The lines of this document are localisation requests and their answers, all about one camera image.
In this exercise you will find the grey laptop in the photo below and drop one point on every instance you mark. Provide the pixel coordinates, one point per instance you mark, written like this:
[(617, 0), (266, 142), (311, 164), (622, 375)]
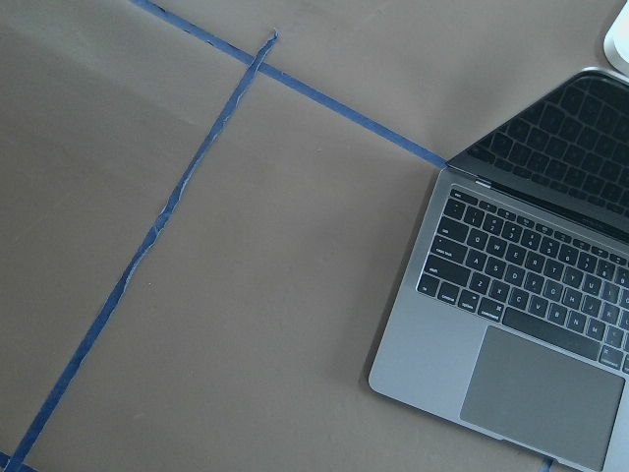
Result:
[(511, 318)]

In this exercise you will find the white desk lamp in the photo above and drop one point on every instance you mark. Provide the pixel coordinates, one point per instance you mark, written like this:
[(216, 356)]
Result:
[(615, 43)]

